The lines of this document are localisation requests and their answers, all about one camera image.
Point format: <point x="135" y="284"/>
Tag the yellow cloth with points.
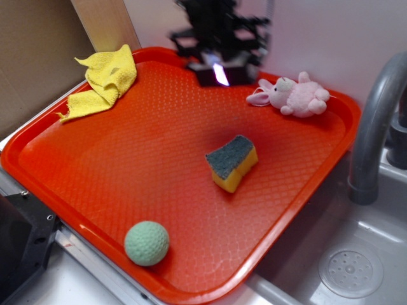
<point x="110" y="75"/>

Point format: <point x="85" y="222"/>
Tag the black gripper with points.
<point x="216" y="29"/>

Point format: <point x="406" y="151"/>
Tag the pink plush bunny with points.
<point x="302" y="98"/>

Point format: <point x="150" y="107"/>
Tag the sink drain strainer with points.
<point x="352" y="273"/>

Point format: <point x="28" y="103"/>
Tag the grey faucet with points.
<point x="383" y="118"/>

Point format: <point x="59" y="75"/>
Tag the green golf ball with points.
<point x="147" y="243"/>

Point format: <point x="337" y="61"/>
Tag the green yellow sponge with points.
<point x="231" y="162"/>

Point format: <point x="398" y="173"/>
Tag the grey sink basin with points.
<point x="288" y="273"/>

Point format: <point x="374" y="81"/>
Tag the red plastic tray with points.
<point x="144" y="160"/>

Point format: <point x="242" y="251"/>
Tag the brown cardboard panel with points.
<point x="39" y="41"/>

